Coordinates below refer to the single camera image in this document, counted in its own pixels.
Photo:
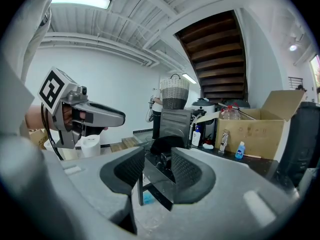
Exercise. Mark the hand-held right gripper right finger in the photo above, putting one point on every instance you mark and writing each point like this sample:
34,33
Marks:
225,196

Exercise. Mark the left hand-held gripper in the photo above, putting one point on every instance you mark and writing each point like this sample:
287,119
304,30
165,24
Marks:
50,89

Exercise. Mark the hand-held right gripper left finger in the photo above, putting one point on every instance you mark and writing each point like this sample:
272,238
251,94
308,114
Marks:
120,174

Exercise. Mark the person's left forearm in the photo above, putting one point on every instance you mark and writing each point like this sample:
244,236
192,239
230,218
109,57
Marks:
35,117

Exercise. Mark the person's left hand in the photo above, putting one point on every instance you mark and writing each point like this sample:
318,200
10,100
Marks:
67,116

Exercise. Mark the white toilet open lid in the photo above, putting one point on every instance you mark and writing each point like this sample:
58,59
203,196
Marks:
90,146

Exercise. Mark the wooden slat steps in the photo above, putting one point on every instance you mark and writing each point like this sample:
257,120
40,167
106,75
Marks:
125,144

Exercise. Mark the blue floor cloth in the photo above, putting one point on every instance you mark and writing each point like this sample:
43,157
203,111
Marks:
148,198

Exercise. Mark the small blue bottle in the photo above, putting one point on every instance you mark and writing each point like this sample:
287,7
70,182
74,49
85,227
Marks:
240,152

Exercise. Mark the thin pale stick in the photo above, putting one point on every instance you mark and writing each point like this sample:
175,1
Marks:
252,156

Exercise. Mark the chrome faucet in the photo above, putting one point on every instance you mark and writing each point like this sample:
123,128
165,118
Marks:
223,141

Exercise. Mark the cardboard box with rags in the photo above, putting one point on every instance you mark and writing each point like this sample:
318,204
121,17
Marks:
38,140

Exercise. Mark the white pump bottle blue cap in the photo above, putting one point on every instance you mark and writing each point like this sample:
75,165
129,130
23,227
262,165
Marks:
196,136

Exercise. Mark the large open cardboard box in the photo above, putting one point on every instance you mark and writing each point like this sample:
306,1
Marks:
250,134

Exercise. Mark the dark grey washing machine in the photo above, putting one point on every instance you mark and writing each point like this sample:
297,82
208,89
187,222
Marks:
175,124

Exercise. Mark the woven two-tone basket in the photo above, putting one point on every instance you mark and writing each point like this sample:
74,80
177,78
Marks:
174,94

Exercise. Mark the clear plastic jug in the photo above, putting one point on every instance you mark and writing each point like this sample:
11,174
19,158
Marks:
230,114

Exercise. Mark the long metal rod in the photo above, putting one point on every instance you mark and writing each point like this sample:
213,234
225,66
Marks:
237,111

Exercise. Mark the white round appliance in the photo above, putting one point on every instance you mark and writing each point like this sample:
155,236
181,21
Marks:
203,109

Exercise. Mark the long ceiling light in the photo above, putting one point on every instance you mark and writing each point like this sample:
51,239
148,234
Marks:
80,0
189,78

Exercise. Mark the person's beige clothing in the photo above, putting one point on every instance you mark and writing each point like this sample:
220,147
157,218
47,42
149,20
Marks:
32,34

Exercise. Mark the dark wooden staircase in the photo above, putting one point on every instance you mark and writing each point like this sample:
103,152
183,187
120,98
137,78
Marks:
215,59

